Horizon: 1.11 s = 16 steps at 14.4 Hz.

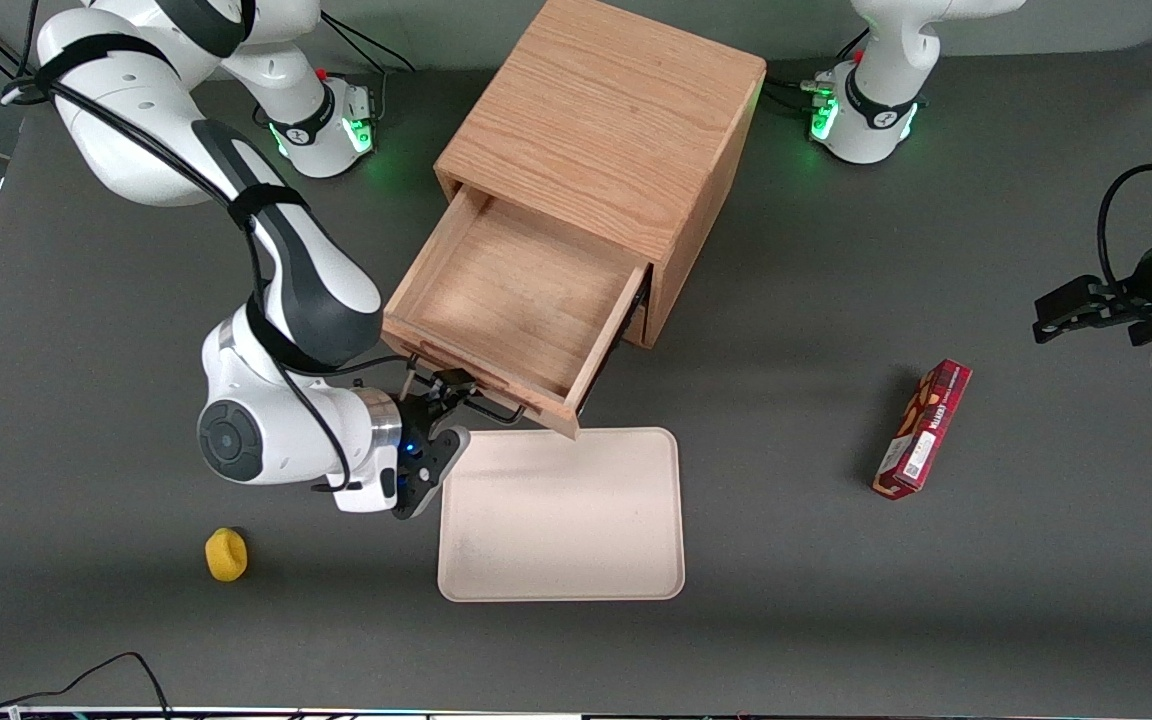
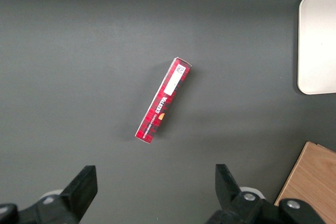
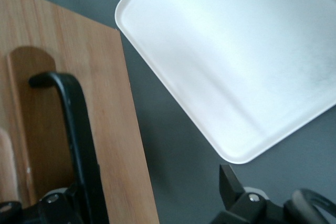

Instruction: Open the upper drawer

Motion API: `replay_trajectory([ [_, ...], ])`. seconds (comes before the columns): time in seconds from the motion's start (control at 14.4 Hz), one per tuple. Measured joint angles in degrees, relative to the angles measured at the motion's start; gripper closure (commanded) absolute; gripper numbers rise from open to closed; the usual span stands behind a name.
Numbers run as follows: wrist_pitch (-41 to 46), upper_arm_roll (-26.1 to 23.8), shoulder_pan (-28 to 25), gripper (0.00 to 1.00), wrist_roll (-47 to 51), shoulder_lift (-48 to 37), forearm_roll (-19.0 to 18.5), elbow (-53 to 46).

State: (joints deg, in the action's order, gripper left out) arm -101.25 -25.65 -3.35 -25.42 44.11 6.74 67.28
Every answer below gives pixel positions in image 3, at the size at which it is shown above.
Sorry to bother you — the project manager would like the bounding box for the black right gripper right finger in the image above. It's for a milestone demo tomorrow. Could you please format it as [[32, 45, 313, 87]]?
[[218, 164, 245, 211]]

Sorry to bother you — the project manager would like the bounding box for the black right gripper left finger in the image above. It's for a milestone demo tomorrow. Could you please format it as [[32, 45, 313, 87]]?
[[76, 161, 102, 224]]

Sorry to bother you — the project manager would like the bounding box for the black metal drawer handle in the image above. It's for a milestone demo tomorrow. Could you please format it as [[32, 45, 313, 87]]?
[[28, 71, 98, 198]]

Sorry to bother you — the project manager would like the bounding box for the white rectangular plastic tray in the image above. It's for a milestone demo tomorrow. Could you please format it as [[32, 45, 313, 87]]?
[[114, 0, 336, 166]]

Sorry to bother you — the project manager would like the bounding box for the black right arm wrist cable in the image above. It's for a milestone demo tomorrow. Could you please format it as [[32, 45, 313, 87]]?
[[282, 188, 336, 224]]

